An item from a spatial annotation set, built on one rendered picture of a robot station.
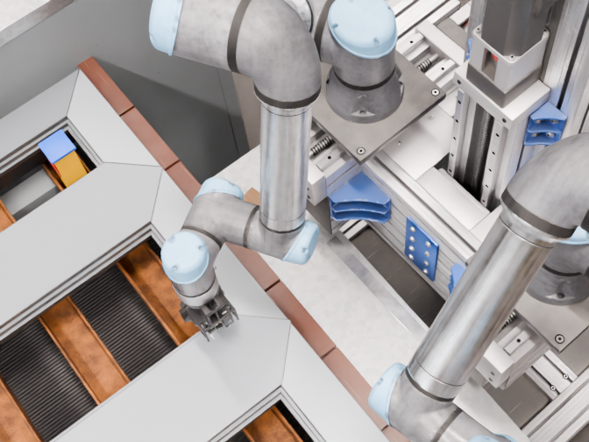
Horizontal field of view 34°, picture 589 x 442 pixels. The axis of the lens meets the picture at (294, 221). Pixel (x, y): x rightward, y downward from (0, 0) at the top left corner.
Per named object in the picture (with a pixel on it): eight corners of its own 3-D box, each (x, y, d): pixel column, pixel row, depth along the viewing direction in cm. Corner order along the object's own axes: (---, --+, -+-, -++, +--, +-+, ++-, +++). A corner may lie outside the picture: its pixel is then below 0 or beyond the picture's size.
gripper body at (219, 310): (207, 344, 176) (196, 321, 165) (180, 310, 180) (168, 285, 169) (241, 319, 178) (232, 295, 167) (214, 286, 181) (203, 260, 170)
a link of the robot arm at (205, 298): (163, 274, 165) (202, 247, 167) (168, 285, 169) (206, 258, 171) (188, 306, 162) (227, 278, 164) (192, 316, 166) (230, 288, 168)
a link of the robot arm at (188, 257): (216, 233, 155) (194, 279, 152) (225, 260, 165) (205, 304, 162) (172, 218, 157) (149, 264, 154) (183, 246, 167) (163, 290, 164)
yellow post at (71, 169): (79, 205, 221) (54, 163, 204) (68, 190, 223) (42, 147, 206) (97, 193, 222) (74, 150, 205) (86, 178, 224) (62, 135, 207)
